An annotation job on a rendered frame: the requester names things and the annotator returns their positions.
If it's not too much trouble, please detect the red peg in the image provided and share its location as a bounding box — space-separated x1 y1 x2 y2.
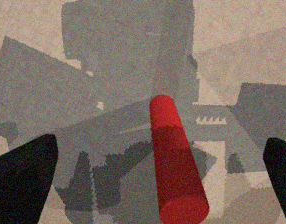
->
150 95 210 224

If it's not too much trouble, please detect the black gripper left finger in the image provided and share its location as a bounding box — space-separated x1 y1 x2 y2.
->
0 135 59 224

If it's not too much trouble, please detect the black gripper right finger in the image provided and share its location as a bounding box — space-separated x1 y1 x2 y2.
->
263 137 286 220

